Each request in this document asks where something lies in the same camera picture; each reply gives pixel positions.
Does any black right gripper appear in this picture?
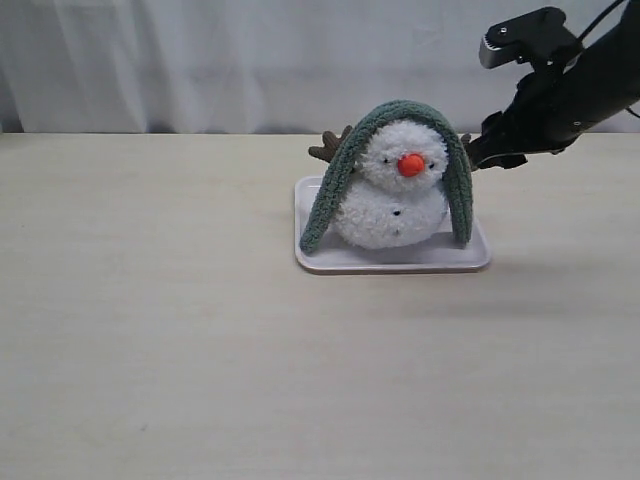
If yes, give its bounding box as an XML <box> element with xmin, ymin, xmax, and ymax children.
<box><xmin>467</xmin><ymin>42</ymin><xmax>639</xmax><ymax>170</ymax></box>

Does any white plush snowman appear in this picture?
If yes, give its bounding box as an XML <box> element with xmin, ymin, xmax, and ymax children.
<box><xmin>308</xmin><ymin>121</ymin><xmax>474</xmax><ymax>252</ymax></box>

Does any green knitted scarf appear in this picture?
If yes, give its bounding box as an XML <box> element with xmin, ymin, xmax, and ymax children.
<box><xmin>298</xmin><ymin>100</ymin><xmax>476</xmax><ymax>256</ymax></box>

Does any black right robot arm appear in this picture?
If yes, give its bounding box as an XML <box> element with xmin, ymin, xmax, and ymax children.
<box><xmin>467</xmin><ymin>1</ymin><xmax>639</xmax><ymax>169</ymax></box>

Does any white rectangular tray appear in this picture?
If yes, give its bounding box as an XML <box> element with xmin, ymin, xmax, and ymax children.
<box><xmin>294</xmin><ymin>176</ymin><xmax>491</xmax><ymax>274</ymax></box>

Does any white backdrop curtain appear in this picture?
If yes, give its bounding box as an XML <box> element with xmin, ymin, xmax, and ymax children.
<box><xmin>0</xmin><ymin>0</ymin><xmax>640</xmax><ymax>135</ymax></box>

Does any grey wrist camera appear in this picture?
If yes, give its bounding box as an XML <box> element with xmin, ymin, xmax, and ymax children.
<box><xmin>479</xmin><ymin>6</ymin><xmax>583</xmax><ymax>69</ymax></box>

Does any black camera cable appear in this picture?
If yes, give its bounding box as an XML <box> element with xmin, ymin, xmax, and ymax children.
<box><xmin>577</xmin><ymin>0</ymin><xmax>629</xmax><ymax>39</ymax></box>

